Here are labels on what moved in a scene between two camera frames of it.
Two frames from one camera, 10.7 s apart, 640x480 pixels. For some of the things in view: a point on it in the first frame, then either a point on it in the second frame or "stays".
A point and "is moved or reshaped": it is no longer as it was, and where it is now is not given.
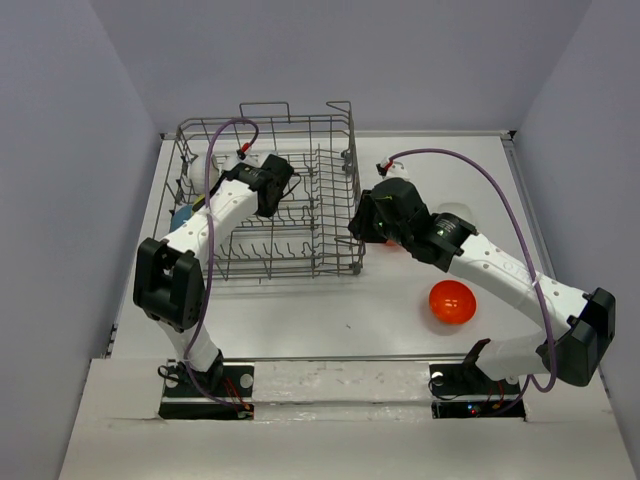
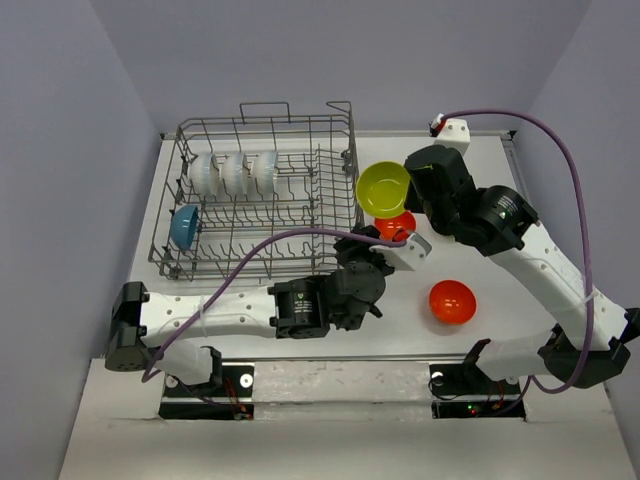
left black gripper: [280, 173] -> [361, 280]
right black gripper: [360, 222] -> [412, 200]
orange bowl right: [452, 302] stays
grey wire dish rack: [266, 195] stays
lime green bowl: [199, 202] is moved or reshaped
